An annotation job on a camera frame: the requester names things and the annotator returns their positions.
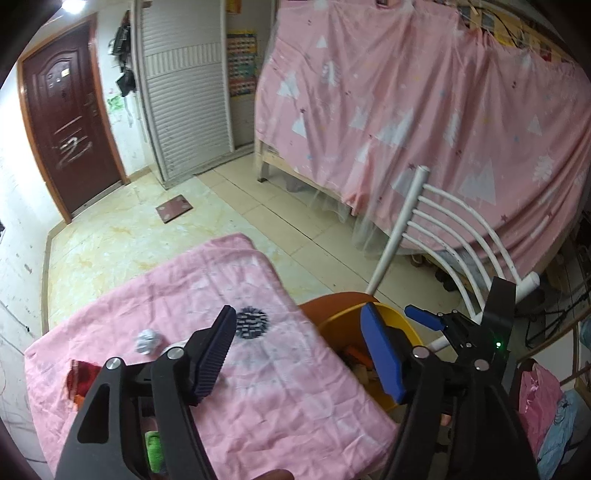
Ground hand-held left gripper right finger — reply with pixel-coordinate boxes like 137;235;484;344
360;302;541;480

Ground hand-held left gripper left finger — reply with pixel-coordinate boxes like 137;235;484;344
55;305;238;480

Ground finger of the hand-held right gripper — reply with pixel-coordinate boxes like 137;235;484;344
405;305;448;331

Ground yellow plastic bin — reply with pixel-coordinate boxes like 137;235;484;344
316;302;426;412

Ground white paper ball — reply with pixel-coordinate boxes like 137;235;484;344
134;329;162;355

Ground dark shoes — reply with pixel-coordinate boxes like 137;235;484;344
410;251;460;292

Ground pink tablecloth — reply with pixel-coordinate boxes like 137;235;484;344
23;233;400;480

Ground orange round stool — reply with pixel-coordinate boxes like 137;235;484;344
298;292;384;326

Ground pink garment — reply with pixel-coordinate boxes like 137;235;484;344
518;364;565;457

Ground white metal chair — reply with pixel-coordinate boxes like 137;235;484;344
367;166;541;356

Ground green sponge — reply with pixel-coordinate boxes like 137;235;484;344
145;431;165;474

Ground light blue cloth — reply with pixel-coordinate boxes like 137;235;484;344
537;390;591;480

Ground red wrapper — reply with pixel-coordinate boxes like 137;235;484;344
65;360;101;400

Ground white mesh bed skirt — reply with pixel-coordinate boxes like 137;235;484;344
277;173;400;259

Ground dark red floor mat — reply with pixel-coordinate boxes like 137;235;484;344
156;196;194;223

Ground white louvered wardrobe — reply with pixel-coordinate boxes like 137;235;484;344
129;0;235;188

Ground dark red door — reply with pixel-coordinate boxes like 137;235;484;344
18;14;129;223

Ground black hanging bag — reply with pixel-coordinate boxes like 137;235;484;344
115;69;137;97

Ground black wall cables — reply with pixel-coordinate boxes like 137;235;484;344
522;240;591;352

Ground wooden bed frame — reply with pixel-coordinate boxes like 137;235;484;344
253;0;583;296

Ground colourful wall poster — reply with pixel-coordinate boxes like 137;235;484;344
226;30;257;98

